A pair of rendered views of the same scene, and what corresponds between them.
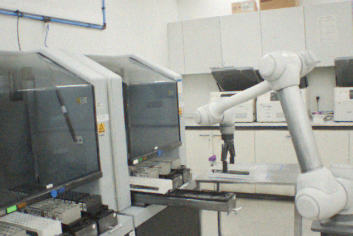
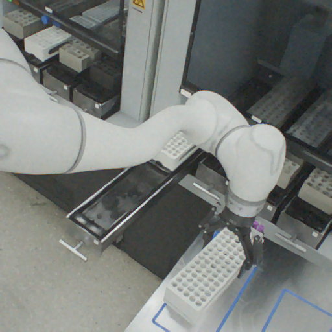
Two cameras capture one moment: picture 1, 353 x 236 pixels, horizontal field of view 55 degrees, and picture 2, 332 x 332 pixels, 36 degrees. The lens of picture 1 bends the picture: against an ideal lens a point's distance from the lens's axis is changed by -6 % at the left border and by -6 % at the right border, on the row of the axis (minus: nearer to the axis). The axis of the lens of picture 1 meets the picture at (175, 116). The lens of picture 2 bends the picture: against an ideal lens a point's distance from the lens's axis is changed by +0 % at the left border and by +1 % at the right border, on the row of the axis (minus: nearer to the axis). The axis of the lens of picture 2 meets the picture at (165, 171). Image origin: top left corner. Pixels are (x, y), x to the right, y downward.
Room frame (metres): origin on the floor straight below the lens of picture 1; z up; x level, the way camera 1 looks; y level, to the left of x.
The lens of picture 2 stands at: (1.92, -1.11, 1.91)
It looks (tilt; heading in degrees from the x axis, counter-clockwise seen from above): 44 degrees down; 92
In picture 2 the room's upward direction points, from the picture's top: 10 degrees clockwise
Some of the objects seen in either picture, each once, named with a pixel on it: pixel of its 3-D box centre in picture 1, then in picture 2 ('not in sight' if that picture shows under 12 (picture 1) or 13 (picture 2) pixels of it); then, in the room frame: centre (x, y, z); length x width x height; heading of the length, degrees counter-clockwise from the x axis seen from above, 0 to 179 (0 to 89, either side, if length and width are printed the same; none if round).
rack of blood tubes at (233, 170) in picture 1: (233, 171); (214, 268); (2.06, -0.32, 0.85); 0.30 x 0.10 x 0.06; 59
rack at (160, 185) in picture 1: (144, 185); (187, 137); (1.92, 0.19, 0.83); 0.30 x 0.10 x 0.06; 63
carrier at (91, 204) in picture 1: (92, 204); (103, 77); (1.58, 0.41, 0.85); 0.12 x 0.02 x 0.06; 153
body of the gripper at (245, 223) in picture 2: (227, 141); (238, 217); (2.08, -0.30, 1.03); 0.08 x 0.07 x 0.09; 149
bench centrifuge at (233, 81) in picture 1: (236, 94); not in sight; (4.36, -0.77, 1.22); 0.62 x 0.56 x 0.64; 151
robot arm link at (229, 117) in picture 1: (224, 110); (253, 157); (2.07, -0.29, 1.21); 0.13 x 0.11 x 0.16; 128
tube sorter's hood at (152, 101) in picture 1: (121, 103); (330, 12); (2.25, 0.33, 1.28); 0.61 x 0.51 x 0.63; 153
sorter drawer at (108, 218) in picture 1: (58, 211); (141, 69); (1.69, 0.62, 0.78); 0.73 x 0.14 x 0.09; 63
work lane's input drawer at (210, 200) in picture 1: (174, 197); (152, 176); (1.84, 0.03, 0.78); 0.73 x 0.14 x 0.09; 63
